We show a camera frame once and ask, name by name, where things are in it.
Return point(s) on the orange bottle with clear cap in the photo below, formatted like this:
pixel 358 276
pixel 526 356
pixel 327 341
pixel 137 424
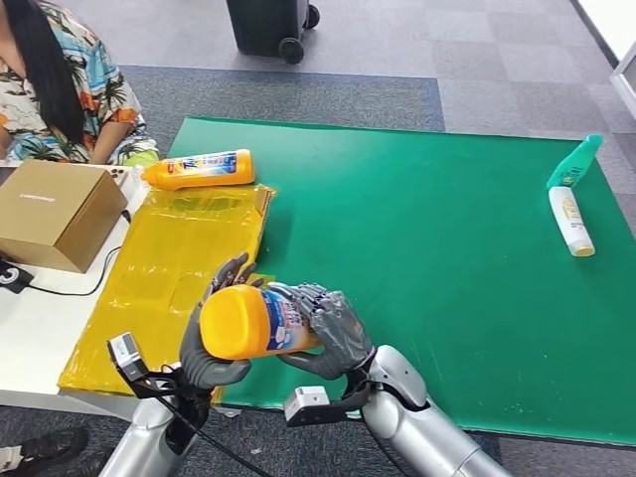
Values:
pixel 248 326

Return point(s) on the brown cardboard box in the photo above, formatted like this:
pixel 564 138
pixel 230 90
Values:
pixel 50 210

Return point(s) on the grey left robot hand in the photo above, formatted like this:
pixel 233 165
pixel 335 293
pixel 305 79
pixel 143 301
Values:
pixel 191 355

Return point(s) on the white bottle with yellow cap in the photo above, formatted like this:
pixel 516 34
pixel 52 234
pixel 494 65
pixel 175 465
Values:
pixel 571 220

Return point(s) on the green bottle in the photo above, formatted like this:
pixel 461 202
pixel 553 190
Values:
pixel 575 164

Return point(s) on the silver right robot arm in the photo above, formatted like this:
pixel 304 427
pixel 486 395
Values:
pixel 427 428

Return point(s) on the orange detergent bottle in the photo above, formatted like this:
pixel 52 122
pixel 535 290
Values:
pixel 204 170

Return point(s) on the green mat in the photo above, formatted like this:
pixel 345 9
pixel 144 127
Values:
pixel 397 191

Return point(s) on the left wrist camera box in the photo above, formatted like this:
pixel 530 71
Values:
pixel 127 355

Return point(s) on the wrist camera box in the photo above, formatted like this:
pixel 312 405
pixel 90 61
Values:
pixel 127 355
pixel 305 403

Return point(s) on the yellow plastic bag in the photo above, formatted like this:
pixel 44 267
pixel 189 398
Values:
pixel 164 263

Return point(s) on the person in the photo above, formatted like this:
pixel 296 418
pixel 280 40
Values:
pixel 94 92

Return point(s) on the white furniture edge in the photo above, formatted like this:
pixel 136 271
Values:
pixel 627 79

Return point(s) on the black shoe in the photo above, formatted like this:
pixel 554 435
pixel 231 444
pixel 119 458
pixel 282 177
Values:
pixel 50 447

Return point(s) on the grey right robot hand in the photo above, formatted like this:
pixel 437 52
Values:
pixel 342 336

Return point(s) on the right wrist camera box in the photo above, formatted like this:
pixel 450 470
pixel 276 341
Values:
pixel 305 403

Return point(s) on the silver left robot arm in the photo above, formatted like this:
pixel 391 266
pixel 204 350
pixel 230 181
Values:
pixel 149 441

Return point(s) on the black wheeled bin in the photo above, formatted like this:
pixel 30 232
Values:
pixel 263 26

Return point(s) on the white smartphone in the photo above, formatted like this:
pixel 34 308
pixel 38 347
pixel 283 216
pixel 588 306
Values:
pixel 119 176

